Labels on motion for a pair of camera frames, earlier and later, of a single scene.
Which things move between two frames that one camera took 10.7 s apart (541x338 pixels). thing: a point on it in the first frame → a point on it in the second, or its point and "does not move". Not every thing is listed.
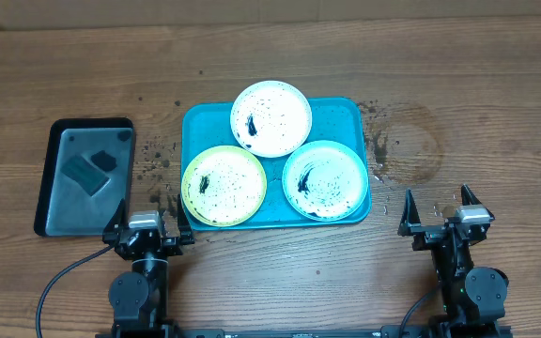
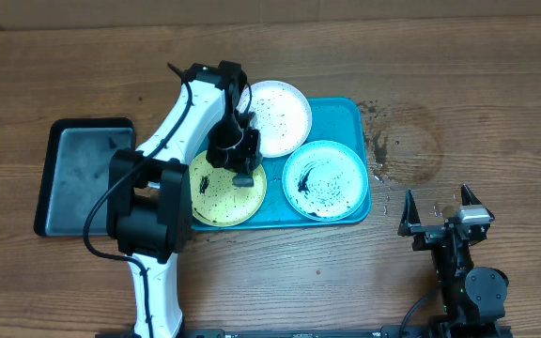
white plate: [270, 118] does not move
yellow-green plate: [224, 186] does not move
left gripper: [171, 246] → [239, 161]
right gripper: [429, 235] does not move
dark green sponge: [87, 176] → [243, 181]
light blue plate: [325, 180] does not move
